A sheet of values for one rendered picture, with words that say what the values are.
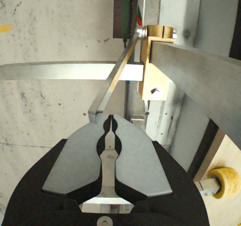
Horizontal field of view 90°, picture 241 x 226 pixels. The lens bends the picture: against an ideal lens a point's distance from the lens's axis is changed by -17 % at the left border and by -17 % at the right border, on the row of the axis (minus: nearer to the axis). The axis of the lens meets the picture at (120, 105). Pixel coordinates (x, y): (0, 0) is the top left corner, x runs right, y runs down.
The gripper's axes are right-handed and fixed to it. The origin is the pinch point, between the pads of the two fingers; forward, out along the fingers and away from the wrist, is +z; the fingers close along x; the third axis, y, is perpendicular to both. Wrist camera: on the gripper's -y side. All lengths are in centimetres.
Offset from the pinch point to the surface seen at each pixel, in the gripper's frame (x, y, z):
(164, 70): 6.1, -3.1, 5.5
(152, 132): 17, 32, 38
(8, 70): -21.3, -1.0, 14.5
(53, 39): -48, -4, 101
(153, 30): 6.3, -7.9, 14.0
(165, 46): 6.1, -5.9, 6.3
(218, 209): 47, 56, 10
